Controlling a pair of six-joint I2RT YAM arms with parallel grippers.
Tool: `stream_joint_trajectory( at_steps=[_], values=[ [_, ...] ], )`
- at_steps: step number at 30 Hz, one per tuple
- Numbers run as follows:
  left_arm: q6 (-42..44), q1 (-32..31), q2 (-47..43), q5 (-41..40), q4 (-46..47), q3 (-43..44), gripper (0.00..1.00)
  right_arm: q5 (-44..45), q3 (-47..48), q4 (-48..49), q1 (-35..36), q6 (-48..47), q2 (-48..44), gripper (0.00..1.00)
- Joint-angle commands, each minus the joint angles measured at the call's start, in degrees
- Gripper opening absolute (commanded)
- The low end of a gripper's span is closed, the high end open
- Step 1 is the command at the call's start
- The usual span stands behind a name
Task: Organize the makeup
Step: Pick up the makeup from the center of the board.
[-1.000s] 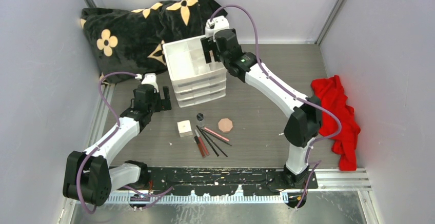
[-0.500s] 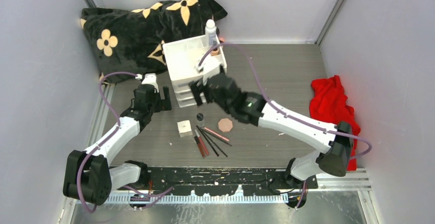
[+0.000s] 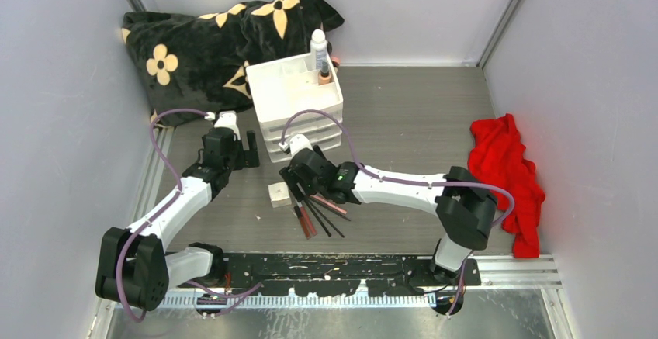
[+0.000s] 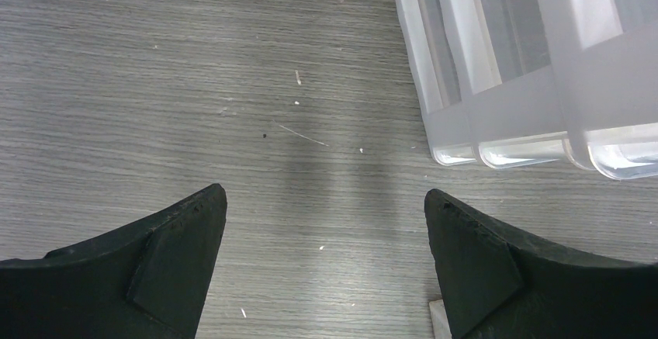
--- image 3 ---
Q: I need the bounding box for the small cream box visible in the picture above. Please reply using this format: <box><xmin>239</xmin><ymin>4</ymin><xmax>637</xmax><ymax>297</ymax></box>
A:
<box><xmin>268</xmin><ymin>182</ymin><xmax>292</xmax><ymax>209</ymax></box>

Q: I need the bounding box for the beige foundation bottle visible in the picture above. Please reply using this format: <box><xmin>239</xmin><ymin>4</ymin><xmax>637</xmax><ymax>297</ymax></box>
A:
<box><xmin>318</xmin><ymin>61</ymin><xmax>332</xmax><ymax>85</ymax></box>

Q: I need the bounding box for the white spray bottle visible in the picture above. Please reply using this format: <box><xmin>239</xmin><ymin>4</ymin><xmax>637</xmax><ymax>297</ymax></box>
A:
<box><xmin>310</xmin><ymin>29</ymin><xmax>328</xmax><ymax>70</ymax></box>

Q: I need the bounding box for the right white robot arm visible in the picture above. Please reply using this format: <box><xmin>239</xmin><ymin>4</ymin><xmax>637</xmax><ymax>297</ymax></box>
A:
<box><xmin>279</xmin><ymin>147</ymin><xmax>497</xmax><ymax>285</ymax></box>

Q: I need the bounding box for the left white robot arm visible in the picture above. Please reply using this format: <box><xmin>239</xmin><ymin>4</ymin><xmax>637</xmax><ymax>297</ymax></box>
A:
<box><xmin>95</xmin><ymin>127</ymin><xmax>260</xmax><ymax>311</ymax></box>

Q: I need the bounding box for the pink makeup pencil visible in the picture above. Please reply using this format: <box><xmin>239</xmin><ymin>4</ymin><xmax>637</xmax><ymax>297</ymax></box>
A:
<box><xmin>310</xmin><ymin>195</ymin><xmax>347</xmax><ymax>216</ymax></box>

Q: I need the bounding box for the dark red lip gloss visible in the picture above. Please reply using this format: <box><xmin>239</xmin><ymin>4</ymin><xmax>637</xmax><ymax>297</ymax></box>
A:
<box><xmin>293</xmin><ymin>206</ymin><xmax>311</xmax><ymax>239</ymax></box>

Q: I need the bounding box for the red lip gloss tube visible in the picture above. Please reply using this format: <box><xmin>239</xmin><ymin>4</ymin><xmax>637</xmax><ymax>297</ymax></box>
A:
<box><xmin>296</xmin><ymin>201</ymin><xmax>317</xmax><ymax>237</ymax></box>

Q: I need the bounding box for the white plastic drawer organizer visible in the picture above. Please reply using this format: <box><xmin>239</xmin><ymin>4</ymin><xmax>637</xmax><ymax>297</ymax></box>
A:
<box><xmin>245</xmin><ymin>53</ymin><xmax>344</xmax><ymax>163</ymax></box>

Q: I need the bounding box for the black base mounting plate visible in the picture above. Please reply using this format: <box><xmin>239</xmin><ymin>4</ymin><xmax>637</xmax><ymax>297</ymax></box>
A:
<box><xmin>196</xmin><ymin>253</ymin><xmax>481</xmax><ymax>297</ymax></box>

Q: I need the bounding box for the red cloth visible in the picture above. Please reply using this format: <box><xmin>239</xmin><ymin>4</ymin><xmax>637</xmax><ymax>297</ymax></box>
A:
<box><xmin>467</xmin><ymin>113</ymin><xmax>545</xmax><ymax>258</ymax></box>

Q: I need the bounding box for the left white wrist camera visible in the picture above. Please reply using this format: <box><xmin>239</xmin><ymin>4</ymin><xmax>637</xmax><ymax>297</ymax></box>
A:
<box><xmin>213</xmin><ymin>111</ymin><xmax>241</xmax><ymax>140</ymax></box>

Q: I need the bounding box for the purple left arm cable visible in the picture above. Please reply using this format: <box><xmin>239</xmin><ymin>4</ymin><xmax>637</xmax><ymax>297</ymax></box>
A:
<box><xmin>113</xmin><ymin>109</ymin><xmax>216</xmax><ymax>324</ymax></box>

